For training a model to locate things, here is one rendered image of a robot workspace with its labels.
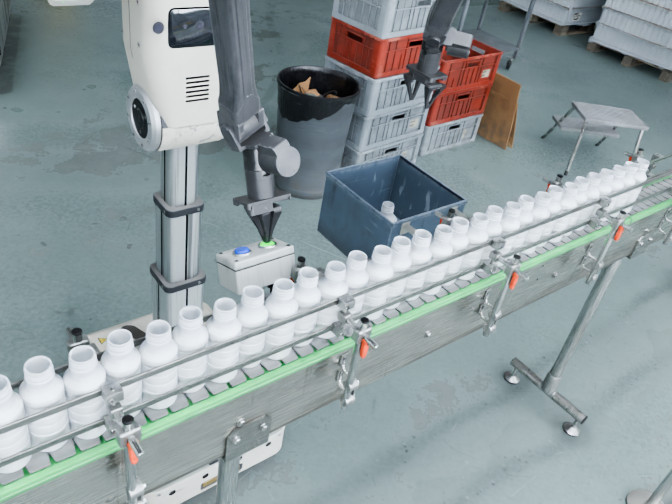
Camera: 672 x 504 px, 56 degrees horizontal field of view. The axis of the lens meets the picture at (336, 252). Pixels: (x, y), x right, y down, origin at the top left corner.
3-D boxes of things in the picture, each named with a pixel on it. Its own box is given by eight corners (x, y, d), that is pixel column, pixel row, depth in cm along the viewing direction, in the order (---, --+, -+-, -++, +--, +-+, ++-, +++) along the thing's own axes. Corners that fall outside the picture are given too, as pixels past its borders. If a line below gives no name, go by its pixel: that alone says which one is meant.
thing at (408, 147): (352, 186, 381) (359, 153, 368) (308, 156, 403) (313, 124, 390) (417, 163, 419) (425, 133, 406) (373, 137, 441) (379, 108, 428)
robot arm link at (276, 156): (249, 101, 122) (216, 125, 118) (287, 104, 113) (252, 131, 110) (274, 153, 128) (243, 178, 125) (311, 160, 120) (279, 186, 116)
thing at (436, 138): (420, 157, 427) (427, 127, 414) (379, 132, 450) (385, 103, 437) (476, 141, 463) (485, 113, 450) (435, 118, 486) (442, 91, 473)
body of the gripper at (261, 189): (292, 202, 127) (289, 166, 125) (249, 213, 122) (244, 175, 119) (275, 196, 132) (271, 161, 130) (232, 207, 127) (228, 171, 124)
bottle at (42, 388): (76, 444, 99) (66, 371, 89) (35, 460, 95) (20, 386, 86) (64, 417, 102) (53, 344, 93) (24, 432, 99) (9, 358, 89)
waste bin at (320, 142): (294, 212, 348) (309, 103, 311) (251, 173, 374) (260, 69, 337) (357, 195, 373) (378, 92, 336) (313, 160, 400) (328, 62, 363)
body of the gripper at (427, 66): (421, 68, 177) (426, 42, 173) (446, 82, 171) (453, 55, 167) (404, 71, 174) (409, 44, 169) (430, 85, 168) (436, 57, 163)
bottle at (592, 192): (584, 234, 176) (608, 183, 167) (563, 228, 177) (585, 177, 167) (581, 223, 181) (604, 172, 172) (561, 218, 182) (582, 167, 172)
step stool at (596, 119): (597, 145, 493) (619, 95, 469) (627, 184, 444) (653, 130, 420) (540, 136, 489) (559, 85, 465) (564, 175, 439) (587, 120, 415)
